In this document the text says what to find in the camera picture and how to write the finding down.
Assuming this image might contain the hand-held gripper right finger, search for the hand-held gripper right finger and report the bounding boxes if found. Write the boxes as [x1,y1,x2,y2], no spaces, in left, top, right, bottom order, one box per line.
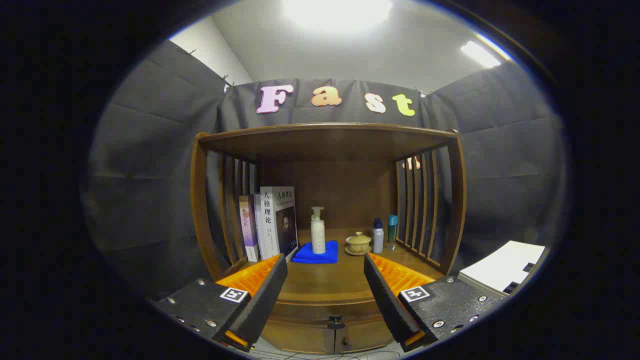
[363,252,503,353]

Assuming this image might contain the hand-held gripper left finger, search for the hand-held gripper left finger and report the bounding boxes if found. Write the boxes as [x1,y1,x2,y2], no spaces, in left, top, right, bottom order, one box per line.
[150,253,289,353]

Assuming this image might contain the brown wooden drawer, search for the brown wooden drawer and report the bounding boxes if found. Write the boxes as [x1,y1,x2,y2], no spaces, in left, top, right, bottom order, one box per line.
[270,300,388,328]

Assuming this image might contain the wooden countertop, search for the wooden countertop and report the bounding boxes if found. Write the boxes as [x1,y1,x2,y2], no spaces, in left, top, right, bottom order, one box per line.
[216,227,446,306]

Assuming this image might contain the white drawer unit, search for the white drawer unit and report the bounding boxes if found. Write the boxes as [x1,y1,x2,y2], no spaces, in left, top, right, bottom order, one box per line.
[457,240,547,298]

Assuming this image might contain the brown wooden cabinet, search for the brown wooden cabinet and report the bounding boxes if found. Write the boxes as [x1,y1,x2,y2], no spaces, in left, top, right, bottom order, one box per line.
[190,122,467,355]

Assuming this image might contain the white bottle dark blue cap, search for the white bottle dark blue cap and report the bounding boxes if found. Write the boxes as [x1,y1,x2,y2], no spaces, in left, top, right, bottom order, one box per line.
[372,217,385,254]

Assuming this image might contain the folded blue cloth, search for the folded blue cloth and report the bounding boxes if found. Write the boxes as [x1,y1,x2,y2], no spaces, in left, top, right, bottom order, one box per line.
[291,241,339,265]

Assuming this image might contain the beige lidded teacup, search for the beige lidded teacup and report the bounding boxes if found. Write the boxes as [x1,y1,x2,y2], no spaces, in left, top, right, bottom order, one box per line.
[346,231,372,253]

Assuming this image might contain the teal clear bottle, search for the teal clear bottle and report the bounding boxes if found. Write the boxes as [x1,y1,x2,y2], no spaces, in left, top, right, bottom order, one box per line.
[386,215,399,251]

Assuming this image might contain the purple and white book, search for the purple and white book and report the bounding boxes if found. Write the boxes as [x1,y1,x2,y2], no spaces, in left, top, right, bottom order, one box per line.
[239,195,261,263]

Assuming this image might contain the large white portrait book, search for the large white portrait book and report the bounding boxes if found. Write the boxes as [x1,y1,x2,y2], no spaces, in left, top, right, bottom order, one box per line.
[260,186,299,261]

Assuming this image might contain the thin white book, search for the thin white book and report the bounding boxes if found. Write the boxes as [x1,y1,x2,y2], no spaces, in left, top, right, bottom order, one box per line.
[254,194,266,261]

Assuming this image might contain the white pump bottle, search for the white pump bottle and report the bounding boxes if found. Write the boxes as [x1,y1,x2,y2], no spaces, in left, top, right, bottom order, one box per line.
[310,206,327,255]

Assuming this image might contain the ceiling light strip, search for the ceiling light strip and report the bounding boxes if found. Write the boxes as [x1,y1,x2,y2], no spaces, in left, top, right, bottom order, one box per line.
[460,40,502,69]

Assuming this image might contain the large ceiling lamp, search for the large ceiling lamp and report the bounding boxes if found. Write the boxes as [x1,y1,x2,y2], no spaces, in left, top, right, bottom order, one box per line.
[282,0,393,33]

